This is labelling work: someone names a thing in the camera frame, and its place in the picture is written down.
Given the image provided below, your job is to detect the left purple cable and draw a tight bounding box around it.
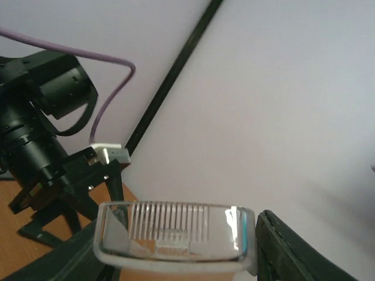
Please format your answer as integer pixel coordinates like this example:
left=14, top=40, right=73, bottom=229
left=0, top=26, right=137, bottom=145

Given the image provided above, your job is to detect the clear plastic metronome cover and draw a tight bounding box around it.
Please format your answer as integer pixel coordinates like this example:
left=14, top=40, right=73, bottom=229
left=93, top=201, right=258, bottom=275

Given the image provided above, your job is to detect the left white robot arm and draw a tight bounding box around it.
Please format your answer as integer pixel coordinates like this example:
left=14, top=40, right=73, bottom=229
left=1, top=50, right=124, bottom=248

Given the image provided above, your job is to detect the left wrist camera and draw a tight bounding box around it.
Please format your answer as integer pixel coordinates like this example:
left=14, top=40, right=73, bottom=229
left=90, top=143, right=131, bottom=166

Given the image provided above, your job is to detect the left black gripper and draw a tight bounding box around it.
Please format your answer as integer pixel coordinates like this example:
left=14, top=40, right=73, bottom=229
left=8, top=146, right=123, bottom=248

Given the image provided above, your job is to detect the black aluminium frame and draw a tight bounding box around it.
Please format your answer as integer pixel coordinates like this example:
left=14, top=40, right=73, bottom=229
left=125, top=0, right=223, bottom=155

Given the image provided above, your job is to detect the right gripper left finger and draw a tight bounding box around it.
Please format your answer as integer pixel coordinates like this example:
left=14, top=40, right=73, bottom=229
left=3, top=221, right=121, bottom=281

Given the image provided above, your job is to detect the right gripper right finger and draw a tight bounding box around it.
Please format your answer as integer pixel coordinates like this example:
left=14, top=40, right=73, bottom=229
left=255, top=210, right=355, bottom=281

